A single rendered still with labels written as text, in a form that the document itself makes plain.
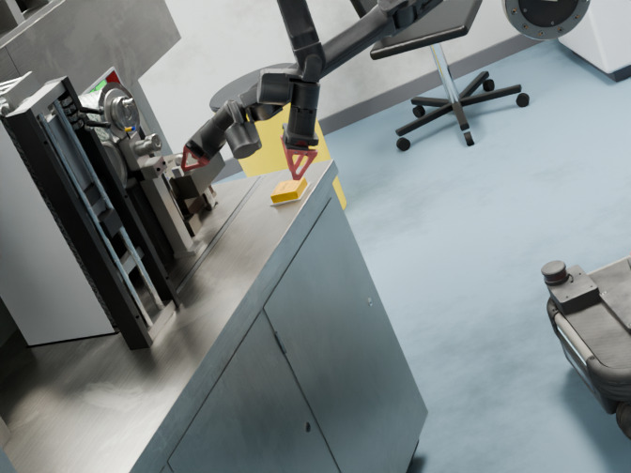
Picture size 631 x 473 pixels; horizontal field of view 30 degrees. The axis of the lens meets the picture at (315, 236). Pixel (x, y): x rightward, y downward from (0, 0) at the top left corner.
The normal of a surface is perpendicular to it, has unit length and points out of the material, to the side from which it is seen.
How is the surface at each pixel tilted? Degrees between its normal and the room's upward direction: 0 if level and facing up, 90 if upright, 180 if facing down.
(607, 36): 90
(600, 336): 0
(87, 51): 90
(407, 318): 0
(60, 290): 90
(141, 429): 0
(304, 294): 90
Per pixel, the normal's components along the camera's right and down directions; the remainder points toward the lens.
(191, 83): 0.15, 0.37
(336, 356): 0.87, -0.16
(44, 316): -0.32, 0.52
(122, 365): -0.37, -0.84
